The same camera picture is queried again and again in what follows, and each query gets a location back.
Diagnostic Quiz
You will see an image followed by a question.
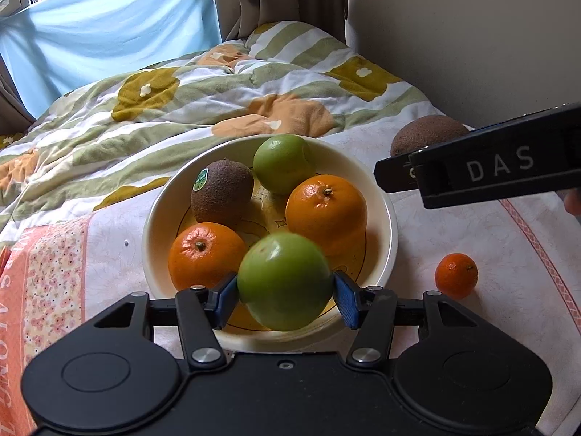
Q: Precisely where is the green striped flower blanket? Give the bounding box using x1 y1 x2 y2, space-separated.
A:
0 20 475 237

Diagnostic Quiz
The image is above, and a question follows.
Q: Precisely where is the cream bowl with duck print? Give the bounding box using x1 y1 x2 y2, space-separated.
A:
142 135 399 339

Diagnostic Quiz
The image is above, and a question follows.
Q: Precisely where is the pink floral towel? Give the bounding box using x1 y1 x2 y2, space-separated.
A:
0 120 581 436

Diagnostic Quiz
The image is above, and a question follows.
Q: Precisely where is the green apple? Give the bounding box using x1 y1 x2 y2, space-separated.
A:
237 231 336 332
253 134 316 196

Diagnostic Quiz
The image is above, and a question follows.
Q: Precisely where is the light blue window cloth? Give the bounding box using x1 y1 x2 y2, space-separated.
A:
0 0 223 120

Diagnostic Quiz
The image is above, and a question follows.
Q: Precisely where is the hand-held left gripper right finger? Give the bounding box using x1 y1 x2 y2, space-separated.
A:
333 270 483 367

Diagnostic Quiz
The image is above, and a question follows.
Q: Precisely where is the small mandarin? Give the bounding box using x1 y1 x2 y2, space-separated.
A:
435 253 479 301

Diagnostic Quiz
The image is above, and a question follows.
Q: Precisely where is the kiwi with green sticker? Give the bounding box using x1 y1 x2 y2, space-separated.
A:
191 159 255 230

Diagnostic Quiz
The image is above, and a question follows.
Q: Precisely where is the large orange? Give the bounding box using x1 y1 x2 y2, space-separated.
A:
168 222 248 292
285 174 369 258

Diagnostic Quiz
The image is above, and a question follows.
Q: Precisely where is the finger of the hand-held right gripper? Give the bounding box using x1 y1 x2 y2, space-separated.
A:
374 144 427 194

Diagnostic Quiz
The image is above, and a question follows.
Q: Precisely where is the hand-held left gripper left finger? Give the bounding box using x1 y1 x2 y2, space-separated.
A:
93 272 241 371

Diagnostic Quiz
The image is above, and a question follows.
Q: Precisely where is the plain brown kiwi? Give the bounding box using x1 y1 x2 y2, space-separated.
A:
390 115 471 158

